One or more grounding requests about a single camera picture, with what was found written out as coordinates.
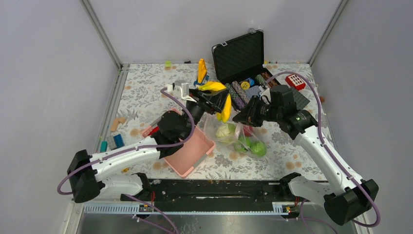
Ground clear zip top bag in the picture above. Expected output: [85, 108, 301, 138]
[203, 116, 267, 158]

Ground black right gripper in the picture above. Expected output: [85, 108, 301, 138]
[232, 95, 282, 127]

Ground red bell pepper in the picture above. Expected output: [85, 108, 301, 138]
[149, 126, 159, 136]

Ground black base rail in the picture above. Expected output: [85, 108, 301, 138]
[120, 176, 303, 214]

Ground green cabbage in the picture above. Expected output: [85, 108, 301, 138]
[215, 123, 236, 139]

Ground tan wooden block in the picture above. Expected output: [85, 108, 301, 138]
[110, 117, 127, 132]

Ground grey small block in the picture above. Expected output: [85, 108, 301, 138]
[106, 136, 117, 150]

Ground grey studded building plate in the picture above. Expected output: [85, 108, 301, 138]
[291, 88, 310, 110]

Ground red apple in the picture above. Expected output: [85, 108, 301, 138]
[243, 125, 254, 137]

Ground red toy block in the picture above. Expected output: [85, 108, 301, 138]
[285, 74, 306, 91]

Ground pink plastic basket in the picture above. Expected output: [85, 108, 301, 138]
[141, 108, 216, 178]

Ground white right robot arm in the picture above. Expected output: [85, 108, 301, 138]
[232, 85, 379, 226]

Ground yellow toy block vehicle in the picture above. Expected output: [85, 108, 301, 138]
[193, 58, 209, 87]

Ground light green round fruit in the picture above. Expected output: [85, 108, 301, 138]
[250, 141, 267, 157]

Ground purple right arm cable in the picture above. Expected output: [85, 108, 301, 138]
[264, 71, 381, 228]

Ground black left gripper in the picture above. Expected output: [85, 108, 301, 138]
[182, 85, 230, 140]

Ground dark green watermelon ball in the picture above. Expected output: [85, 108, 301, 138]
[233, 136, 251, 153]

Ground black poker chip case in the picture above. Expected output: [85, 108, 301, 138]
[211, 29, 280, 110]

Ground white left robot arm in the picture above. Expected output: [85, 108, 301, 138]
[64, 81, 230, 203]

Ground yellow banana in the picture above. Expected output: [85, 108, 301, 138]
[197, 81, 232, 123]

